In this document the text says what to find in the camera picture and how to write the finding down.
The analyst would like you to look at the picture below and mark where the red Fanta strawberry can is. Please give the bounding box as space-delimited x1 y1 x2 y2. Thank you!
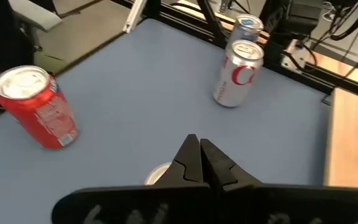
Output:
0 64 80 151

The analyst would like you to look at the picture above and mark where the white metal bar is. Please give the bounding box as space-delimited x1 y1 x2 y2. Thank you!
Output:
122 0 149 34

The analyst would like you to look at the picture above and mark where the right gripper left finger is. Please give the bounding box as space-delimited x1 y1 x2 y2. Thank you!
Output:
153 133 204 187

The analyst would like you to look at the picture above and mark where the wooden shelf with black frame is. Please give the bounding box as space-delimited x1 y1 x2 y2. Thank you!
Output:
321 86 358 190

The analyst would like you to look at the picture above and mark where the silver Diet Coke can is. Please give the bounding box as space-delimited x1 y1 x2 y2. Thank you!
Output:
212 39 265 108

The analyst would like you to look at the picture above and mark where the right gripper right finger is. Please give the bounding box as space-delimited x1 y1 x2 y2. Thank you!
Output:
200 138 264 192

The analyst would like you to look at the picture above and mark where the blue grey table mat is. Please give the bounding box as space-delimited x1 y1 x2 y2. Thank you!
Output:
0 17 335 224

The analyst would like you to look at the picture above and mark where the black grey office chair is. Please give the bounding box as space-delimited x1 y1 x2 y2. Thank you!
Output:
0 0 63 82

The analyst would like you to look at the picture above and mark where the black metal table frame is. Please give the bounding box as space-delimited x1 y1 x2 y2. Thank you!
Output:
110 0 358 104

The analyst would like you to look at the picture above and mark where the blue silver Red Bull can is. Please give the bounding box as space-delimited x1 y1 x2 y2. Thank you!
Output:
144 161 173 187
227 13 265 44

